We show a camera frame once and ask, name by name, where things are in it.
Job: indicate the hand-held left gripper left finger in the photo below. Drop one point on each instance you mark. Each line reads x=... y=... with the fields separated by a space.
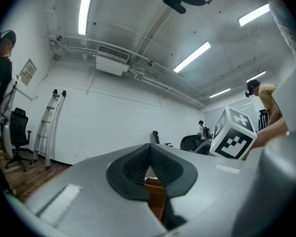
x=93 y=194

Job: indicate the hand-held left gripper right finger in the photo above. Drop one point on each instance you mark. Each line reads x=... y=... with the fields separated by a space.
x=207 y=181

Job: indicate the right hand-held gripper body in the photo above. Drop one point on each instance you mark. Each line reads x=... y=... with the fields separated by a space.
x=233 y=134

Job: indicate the person's right forearm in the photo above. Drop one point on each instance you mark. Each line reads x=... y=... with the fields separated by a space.
x=271 y=132

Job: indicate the striped chair back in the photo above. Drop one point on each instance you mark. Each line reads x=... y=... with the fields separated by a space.
x=263 y=121

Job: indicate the black office chair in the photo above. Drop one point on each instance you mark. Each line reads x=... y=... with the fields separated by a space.
x=157 y=137
x=190 y=142
x=18 y=130

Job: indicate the long ceiling light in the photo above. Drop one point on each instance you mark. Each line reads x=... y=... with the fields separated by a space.
x=220 y=92
x=256 y=76
x=192 y=57
x=254 y=14
x=85 y=9

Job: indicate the aluminium ladder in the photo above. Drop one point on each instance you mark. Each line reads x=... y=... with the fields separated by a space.
x=49 y=127

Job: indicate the white ceiling pipes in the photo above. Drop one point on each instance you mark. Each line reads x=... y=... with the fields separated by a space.
x=162 y=81

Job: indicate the white air conditioner unit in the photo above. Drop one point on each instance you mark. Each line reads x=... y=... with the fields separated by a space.
x=112 y=59

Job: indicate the black head camera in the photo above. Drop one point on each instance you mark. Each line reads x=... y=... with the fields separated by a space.
x=174 y=3

